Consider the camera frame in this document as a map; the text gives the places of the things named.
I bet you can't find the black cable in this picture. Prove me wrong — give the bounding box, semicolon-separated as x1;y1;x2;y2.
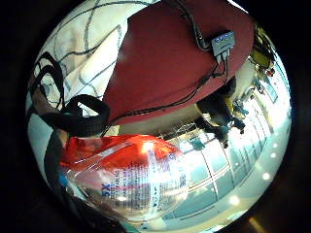
100;56;231;138
168;0;215;52

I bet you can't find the black looped strap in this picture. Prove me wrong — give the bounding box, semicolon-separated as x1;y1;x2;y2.
29;51;66;110

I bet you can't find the red and clear plastic packet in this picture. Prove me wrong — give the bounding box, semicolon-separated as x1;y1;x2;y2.
58;134;189;223

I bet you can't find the yellow object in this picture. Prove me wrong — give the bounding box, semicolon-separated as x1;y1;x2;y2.
251;25;276;71

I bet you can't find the the person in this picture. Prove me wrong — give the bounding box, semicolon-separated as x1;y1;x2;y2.
25;0;163;117

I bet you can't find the grey hub box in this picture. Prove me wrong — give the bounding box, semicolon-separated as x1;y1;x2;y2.
211;30;236;63

